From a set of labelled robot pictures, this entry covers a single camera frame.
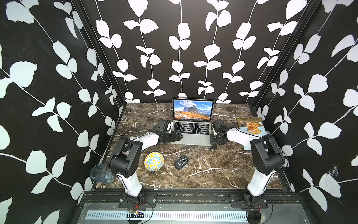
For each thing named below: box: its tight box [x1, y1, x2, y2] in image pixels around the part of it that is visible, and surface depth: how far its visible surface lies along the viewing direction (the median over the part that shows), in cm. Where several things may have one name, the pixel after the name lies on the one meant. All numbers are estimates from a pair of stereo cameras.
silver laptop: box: [170, 98, 215, 147], surface depth 105 cm
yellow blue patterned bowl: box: [144, 151, 165, 173], surface depth 88 cm
